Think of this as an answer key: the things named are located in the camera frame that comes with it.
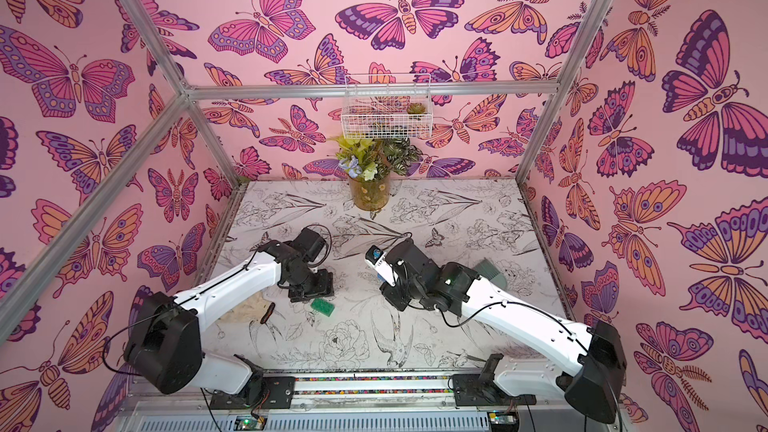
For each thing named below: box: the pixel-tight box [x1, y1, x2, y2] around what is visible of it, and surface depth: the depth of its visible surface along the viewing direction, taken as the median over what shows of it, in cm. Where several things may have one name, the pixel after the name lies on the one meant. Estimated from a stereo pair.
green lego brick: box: [310, 298, 335, 317], surface depth 89 cm
